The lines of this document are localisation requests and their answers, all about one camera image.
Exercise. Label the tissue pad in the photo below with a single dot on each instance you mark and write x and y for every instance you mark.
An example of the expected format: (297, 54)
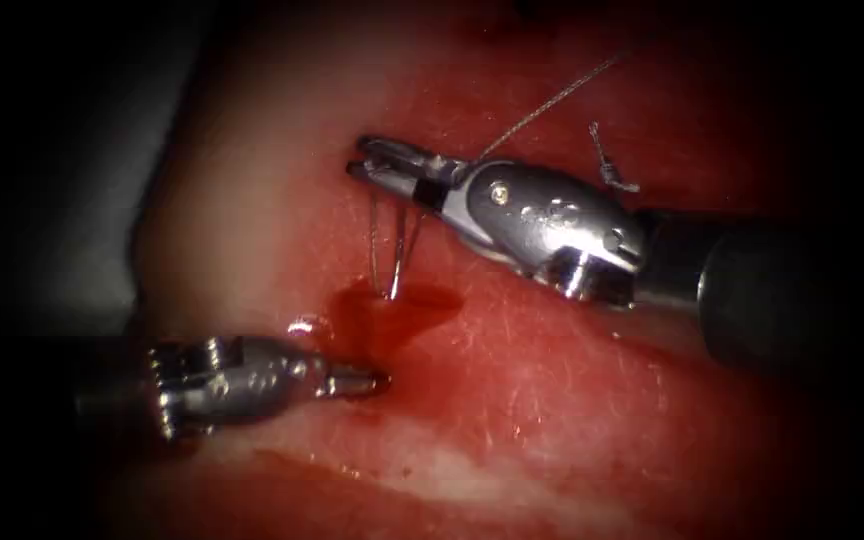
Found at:
(552, 390)

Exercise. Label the blue thread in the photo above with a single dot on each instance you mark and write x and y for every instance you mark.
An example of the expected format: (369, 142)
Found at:
(552, 103)

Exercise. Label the cloth drape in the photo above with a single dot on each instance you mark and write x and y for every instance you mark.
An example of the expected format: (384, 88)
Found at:
(79, 187)

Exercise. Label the left arm needle driver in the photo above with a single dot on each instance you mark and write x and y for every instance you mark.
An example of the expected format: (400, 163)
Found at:
(244, 379)

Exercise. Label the right arm needle driver jaw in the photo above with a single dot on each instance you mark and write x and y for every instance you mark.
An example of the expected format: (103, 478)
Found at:
(402, 186)
(409, 156)

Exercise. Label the dark right arm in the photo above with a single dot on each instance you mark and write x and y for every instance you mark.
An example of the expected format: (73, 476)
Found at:
(762, 292)

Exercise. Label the blue stitching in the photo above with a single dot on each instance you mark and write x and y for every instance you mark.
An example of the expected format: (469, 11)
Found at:
(610, 174)

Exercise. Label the right arm needle driver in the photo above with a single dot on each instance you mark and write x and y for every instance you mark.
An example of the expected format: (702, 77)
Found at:
(552, 217)

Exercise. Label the curved steel needle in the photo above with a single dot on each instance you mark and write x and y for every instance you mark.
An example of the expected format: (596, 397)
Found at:
(398, 255)

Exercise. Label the dark left arm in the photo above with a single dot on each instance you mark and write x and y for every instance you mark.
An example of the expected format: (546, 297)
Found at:
(113, 405)

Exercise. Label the left arm needle driver jaw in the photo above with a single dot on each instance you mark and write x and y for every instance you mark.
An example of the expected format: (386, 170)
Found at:
(353, 383)

